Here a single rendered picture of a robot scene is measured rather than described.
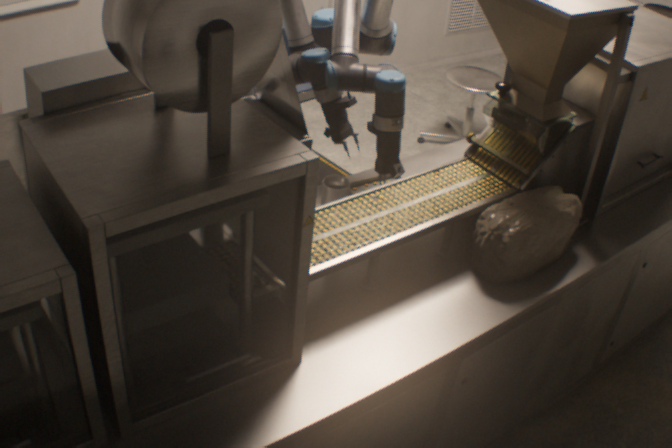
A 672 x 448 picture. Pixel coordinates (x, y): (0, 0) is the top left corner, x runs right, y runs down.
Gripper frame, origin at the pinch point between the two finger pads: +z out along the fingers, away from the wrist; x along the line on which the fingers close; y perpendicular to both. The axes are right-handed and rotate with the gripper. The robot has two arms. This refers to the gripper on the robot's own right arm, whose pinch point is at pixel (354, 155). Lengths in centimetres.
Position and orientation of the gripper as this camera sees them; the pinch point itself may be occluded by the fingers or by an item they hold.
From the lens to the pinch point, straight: 245.6
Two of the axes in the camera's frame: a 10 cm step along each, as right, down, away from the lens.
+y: -7.0, -0.5, 7.1
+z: 3.1, 8.8, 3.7
